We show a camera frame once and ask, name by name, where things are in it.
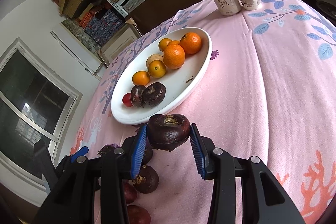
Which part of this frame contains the brown wooden panel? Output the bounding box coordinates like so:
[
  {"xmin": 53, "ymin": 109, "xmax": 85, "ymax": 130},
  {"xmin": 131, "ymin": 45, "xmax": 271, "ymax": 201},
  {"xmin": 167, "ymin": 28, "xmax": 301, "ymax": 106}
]
[{"xmin": 129, "ymin": 0, "xmax": 214, "ymax": 33}]

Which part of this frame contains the large yellow-orange kumquat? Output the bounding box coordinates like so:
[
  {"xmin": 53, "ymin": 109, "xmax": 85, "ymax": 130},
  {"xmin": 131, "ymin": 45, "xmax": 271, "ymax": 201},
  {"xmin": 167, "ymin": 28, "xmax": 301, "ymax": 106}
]
[{"xmin": 148, "ymin": 60, "xmax": 167, "ymax": 79}]

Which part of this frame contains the small red cherry tomato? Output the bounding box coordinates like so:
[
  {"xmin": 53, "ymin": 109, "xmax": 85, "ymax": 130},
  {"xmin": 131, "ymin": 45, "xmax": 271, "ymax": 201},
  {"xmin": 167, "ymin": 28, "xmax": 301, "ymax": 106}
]
[{"xmin": 122, "ymin": 93, "xmax": 133, "ymax": 107}]

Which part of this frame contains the white board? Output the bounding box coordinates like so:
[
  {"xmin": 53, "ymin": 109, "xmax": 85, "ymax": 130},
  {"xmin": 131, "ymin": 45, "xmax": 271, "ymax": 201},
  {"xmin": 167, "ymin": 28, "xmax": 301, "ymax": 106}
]
[{"xmin": 51, "ymin": 30, "xmax": 103, "ymax": 81}]

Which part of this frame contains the green marble slab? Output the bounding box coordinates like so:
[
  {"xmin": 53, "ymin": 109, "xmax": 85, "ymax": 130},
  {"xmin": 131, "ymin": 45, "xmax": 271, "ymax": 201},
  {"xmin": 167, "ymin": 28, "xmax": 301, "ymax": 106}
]
[{"xmin": 62, "ymin": 18, "xmax": 103, "ymax": 57}]

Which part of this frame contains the stack of blue patterned boxes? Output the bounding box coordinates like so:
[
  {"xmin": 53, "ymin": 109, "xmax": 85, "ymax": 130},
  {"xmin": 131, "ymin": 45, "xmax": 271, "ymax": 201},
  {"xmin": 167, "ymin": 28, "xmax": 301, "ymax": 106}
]
[{"xmin": 84, "ymin": 9, "xmax": 124, "ymax": 41}]

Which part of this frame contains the white ceramic plate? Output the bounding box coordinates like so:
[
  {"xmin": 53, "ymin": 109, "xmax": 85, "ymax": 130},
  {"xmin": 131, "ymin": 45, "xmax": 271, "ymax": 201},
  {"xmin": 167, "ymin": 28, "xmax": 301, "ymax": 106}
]
[{"xmin": 111, "ymin": 27, "xmax": 213, "ymax": 126}]

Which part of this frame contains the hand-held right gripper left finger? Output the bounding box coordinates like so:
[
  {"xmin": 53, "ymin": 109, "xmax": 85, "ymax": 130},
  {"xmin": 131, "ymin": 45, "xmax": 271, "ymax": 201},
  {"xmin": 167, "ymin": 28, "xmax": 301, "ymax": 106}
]
[{"xmin": 33, "ymin": 124, "xmax": 147, "ymax": 224}]

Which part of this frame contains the pale yellow round fruit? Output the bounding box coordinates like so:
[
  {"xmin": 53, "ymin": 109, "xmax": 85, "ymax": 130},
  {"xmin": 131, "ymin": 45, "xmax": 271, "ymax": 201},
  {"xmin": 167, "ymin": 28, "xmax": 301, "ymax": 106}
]
[{"xmin": 146, "ymin": 54, "xmax": 164, "ymax": 68}]

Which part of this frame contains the round orange mandarin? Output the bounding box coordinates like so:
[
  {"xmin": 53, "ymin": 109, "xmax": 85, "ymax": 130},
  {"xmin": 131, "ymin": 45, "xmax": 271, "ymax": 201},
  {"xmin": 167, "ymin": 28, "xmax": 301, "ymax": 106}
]
[{"xmin": 163, "ymin": 43, "xmax": 186, "ymax": 69}]

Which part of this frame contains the orange mandarin with stem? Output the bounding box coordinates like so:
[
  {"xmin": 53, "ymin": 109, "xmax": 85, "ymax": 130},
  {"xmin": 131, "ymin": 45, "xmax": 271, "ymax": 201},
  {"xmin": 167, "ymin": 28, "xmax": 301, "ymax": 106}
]
[{"xmin": 179, "ymin": 32, "xmax": 202, "ymax": 54}]

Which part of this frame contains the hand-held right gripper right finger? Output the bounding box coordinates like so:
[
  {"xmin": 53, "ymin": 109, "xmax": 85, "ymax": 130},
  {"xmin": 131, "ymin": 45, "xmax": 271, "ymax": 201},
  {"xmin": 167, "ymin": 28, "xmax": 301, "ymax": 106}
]
[{"xmin": 189, "ymin": 123, "xmax": 305, "ymax": 224}]

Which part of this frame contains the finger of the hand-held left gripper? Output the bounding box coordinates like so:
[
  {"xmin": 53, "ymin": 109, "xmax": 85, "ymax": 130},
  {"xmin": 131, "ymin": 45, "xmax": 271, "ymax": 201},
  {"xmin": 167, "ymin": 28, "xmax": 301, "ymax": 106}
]
[
  {"xmin": 70, "ymin": 146, "xmax": 89, "ymax": 163},
  {"xmin": 34, "ymin": 137, "xmax": 61, "ymax": 192}
]

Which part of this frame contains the orange patterned box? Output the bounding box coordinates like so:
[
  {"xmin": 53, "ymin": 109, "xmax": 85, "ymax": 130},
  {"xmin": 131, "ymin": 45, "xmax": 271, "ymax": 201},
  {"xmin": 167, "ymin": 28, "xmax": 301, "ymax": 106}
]
[{"xmin": 79, "ymin": 10, "xmax": 98, "ymax": 28}]

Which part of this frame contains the wooden picture frame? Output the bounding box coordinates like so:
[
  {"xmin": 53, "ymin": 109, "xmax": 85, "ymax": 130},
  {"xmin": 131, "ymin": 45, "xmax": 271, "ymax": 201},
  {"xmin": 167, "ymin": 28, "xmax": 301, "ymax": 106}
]
[{"xmin": 98, "ymin": 18, "xmax": 143, "ymax": 67}]

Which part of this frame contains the pink printed tablecloth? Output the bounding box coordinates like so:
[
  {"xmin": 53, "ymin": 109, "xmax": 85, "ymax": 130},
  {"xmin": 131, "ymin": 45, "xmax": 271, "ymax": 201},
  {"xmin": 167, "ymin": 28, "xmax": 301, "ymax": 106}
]
[{"xmin": 70, "ymin": 0, "xmax": 336, "ymax": 224}]

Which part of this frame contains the large dark water chestnut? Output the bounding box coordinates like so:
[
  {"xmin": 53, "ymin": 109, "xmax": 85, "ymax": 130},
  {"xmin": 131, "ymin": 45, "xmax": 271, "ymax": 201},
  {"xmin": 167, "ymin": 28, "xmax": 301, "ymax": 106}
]
[{"xmin": 146, "ymin": 114, "xmax": 191, "ymax": 152}]

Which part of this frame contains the white framed window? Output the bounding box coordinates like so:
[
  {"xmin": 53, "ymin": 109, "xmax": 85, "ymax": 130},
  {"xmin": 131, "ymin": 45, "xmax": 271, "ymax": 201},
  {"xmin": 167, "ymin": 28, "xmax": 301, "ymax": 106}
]
[{"xmin": 0, "ymin": 37, "xmax": 84, "ymax": 208}]

